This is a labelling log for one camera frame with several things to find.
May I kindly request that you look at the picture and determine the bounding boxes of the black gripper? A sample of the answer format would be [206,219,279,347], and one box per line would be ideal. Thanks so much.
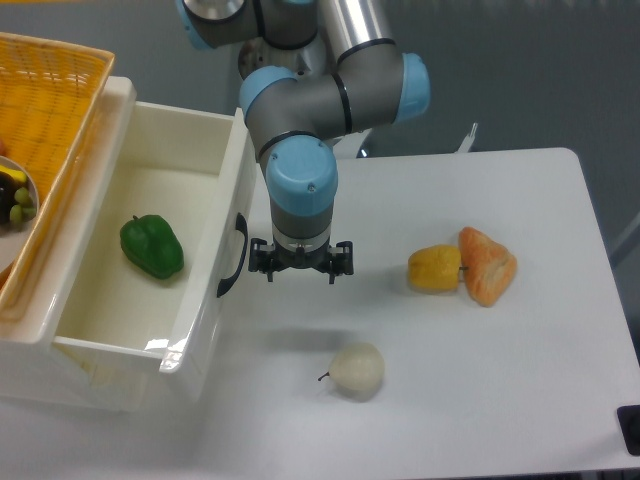
[248,238,354,284]

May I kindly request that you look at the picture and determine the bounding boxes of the black object at table edge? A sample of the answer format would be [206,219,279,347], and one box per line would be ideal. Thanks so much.
[617,405,640,457]

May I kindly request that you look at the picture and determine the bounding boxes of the white plate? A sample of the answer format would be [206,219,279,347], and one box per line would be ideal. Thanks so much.
[1,156,40,276]

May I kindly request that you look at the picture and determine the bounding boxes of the white metal frame bracket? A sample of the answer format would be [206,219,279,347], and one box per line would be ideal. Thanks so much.
[456,122,478,154]

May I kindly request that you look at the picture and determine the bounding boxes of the green toy grapes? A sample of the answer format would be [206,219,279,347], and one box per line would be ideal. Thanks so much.
[9,187,37,226]

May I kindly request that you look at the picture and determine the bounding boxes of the green toy bell pepper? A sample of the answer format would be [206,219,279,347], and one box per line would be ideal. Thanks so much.
[119,214,184,280]

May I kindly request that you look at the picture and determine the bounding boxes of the yellow toy fruit piece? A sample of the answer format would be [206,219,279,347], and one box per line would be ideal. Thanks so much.
[0,166,28,185]

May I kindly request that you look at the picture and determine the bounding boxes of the white drawer cabinet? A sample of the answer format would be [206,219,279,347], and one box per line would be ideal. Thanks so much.
[1,77,146,411]

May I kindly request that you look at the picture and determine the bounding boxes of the dark toy eggplant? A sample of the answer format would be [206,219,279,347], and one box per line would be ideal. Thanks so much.
[0,173,22,225]

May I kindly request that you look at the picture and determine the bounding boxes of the yellow toy bell pepper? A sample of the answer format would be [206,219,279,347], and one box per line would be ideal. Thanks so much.
[407,244,467,293]

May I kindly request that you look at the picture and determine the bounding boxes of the yellow woven basket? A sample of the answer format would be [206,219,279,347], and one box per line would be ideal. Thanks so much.
[1,32,115,309]

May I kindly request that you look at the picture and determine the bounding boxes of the white toy pear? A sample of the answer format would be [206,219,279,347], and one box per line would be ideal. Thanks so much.
[317,342,386,402]

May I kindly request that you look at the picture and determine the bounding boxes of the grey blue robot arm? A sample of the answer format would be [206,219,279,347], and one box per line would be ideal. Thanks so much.
[176,1,431,278]

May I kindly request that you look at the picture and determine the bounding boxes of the orange toy croissant bread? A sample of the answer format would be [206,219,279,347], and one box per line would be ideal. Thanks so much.
[458,226,518,307]

